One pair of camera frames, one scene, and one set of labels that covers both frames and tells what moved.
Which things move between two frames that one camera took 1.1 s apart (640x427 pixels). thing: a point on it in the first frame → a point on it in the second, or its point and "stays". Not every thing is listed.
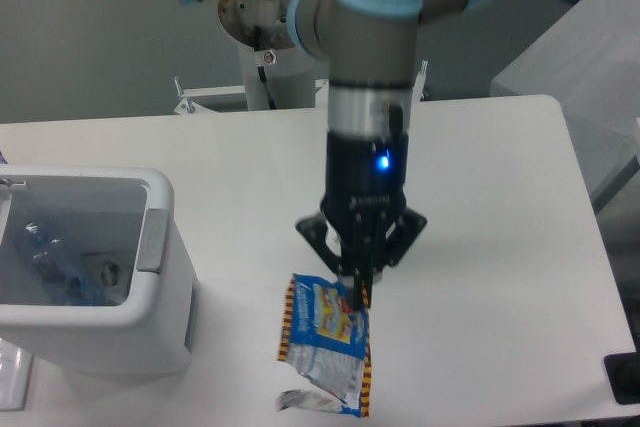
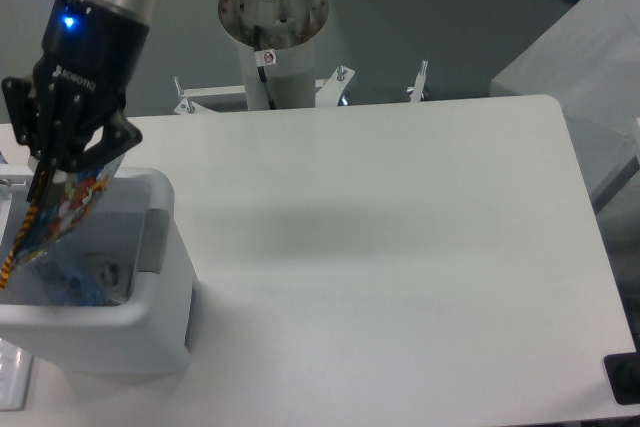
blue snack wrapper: x=329 y=340 → x=66 y=207
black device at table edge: x=623 y=375 stays
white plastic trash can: x=101 y=208 stays
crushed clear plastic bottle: x=73 y=282 → x=46 y=279
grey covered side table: x=588 y=61 stays
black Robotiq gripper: x=364 y=196 → x=73 y=112
